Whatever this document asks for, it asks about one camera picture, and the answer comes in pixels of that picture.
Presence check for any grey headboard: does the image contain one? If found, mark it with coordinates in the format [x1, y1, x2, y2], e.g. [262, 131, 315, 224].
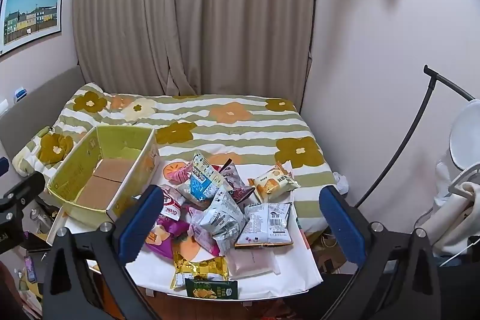
[0, 65, 85, 156]

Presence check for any yellow-green cardboard box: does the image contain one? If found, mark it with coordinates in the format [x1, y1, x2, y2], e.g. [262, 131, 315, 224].
[45, 125, 161, 223]

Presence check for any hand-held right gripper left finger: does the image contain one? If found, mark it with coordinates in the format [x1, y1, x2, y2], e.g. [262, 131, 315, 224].
[40, 185, 166, 320]

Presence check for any white round lamp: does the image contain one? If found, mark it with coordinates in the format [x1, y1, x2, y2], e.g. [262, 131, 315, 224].
[448, 104, 480, 171]

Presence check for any gold snack packet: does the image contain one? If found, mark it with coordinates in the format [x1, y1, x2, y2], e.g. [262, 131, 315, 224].
[172, 250, 229, 291]

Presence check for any silver grey snack packet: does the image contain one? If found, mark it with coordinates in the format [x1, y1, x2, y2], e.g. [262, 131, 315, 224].
[197, 190, 246, 255]

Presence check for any purple snack packet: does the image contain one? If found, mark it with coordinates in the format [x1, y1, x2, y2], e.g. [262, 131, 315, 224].
[144, 213, 190, 259]

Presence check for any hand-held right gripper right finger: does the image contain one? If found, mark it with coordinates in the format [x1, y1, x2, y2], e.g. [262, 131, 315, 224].
[320, 185, 440, 320]

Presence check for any orange bread packet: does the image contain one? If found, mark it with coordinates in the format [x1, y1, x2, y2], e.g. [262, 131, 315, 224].
[247, 163, 302, 204]

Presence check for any pale pink translucent packet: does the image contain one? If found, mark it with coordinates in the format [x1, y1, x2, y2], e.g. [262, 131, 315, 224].
[225, 249, 282, 277]

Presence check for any crumpled white tissue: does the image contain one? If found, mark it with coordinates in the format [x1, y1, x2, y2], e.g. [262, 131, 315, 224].
[334, 172, 351, 195]

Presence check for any blue white snack packet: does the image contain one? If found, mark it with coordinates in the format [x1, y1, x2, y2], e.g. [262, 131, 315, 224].
[176, 151, 222, 210]

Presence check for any floral striped blanket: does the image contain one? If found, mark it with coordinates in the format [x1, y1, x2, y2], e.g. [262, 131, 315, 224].
[11, 82, 336, 231]

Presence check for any beige pleated curtain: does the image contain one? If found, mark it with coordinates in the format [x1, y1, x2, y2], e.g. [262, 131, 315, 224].
[71, 0, 319, 105]

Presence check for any red white snack packet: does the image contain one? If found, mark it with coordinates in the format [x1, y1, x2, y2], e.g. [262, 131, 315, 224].
[159, 183, 188, 221]

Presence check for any wall poster of coloured houses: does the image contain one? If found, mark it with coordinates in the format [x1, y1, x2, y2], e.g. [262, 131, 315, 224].
[0, 0, 64, 56]

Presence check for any white black snack packet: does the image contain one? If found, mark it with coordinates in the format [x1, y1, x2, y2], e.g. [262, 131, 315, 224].
[234, 201, 295, 249]

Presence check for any black floor lamp stand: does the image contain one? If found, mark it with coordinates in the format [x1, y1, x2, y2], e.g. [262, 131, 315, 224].
[354, 64, 480, 208]

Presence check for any pink red snack packet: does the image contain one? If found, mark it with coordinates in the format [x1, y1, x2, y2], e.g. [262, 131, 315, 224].
[165, 163, 194, 186]

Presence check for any white garment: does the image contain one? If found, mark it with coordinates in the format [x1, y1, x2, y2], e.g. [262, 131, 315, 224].
[420, 151, 480, 257]

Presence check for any glass jar with metal lid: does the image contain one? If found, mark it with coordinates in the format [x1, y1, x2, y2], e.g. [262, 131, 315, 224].
[30, 209, 53, 236]

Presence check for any dark green snack packet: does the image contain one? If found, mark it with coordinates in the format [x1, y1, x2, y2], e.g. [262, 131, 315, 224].
[184, 277, 239, 300]

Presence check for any white tray with orange print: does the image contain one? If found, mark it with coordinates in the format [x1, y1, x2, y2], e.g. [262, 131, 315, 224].
[47, 159, 325, 300]

